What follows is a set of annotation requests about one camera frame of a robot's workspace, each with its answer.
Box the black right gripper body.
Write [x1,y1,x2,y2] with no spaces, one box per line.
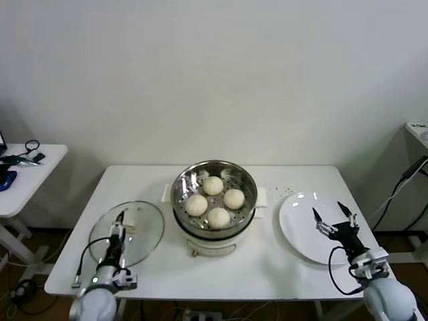
[328,221,371,261]

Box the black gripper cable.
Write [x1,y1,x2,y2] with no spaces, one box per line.
[328,246,366,296]
[71,235,113,289]

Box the white round plate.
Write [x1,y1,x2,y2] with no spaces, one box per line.
[278,191,362,266]

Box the black coiled floor cable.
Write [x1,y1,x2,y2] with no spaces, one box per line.
[11,279,36,304]

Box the white steamed baozi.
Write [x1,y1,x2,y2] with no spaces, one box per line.
[185,194,208,217]
[223,189,245,211]
[207,207,231,230]
[203,176,224,196]

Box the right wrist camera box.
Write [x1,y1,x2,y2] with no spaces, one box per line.
[349,247,391,281]

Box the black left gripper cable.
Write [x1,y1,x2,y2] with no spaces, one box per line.
[71,235,113,289]

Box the white side table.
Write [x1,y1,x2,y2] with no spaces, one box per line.
[0,143,69,278]

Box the stainless steel steamer basket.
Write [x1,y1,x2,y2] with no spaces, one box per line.
[161,159,268,240]

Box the black power adapter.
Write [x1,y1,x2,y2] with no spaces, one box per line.
[402,156,425,181]

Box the blue object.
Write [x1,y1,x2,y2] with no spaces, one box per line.
[0,170,17,192]

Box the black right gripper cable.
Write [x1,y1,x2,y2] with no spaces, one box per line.
[328,246,366,296]

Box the white electric cooker base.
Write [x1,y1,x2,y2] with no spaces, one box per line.
[173,207,263,259]

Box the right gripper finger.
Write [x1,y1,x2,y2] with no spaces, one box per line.
[312,207,337,235]
[336,200,360,231]

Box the glass pot lid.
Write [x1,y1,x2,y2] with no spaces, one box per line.
[88,199,166,270]

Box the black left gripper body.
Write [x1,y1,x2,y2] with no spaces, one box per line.
[102,235,127,268]

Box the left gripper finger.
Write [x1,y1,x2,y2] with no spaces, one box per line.
[110,209,128,239]

